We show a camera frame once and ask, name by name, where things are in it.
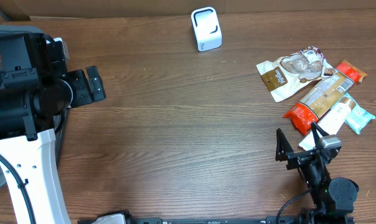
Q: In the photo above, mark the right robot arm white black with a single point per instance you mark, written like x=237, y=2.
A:
x=333, y=199

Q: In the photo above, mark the teal wet wipes pack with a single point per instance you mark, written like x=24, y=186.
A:
x=358, y=117

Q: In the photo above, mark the white barcode scanner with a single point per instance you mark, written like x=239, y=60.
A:
x=206, y=28

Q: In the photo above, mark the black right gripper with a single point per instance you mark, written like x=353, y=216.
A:
x=302, y=157

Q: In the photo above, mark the orange spaghetti pack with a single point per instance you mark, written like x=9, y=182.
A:
x=315, y=104

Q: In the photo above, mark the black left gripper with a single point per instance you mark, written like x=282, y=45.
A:
x=94, y=84

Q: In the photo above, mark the beige paper pouch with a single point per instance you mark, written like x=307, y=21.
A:
x=288, y=74

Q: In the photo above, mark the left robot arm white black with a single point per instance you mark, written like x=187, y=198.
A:
x=36, y=87

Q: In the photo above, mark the white cream tube gold cap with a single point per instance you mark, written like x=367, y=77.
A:
x=332, y=121

